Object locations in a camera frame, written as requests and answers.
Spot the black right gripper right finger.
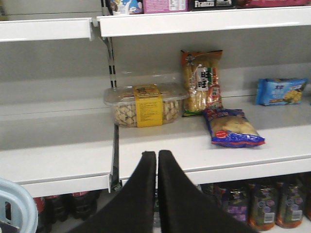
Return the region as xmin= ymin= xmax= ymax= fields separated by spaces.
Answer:
xmin=157 ymin=150 xmax=254 ymax=233

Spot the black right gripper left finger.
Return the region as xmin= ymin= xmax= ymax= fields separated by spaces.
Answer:
xmin=70 ymin=151 xmax=156 ymax=233

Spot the light blue plastic basket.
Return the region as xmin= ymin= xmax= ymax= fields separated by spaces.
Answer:
xmin=0 ymin=178 xmax=38 ymax=233

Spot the blue red snack bag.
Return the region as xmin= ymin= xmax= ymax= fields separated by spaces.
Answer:
xmin=202 ymin=108 xmax=265 ymax=148

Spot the white store shelf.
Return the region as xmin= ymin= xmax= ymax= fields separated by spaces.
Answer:
xmin=0 ymin=6 xmax=311 ymax=42
xmin=0 ymin=97 xmax=311 ymax=197

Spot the clear plastic cracker tub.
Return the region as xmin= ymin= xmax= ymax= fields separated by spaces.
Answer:
xmin=104 ymin=83 xmax=189 ymax=128

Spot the orange rice cracker bag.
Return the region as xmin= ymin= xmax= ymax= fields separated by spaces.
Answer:
xmin=181 ymin=50 xmax=223 ymax=117

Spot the light blue noodle pack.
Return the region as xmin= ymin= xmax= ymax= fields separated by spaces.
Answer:
xmin=256 ymin=78 xmax=309 ymax=106

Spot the white upper store shelf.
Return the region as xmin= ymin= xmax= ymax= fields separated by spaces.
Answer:
xmin=0 ymin=6 xmax=311 ymax=42

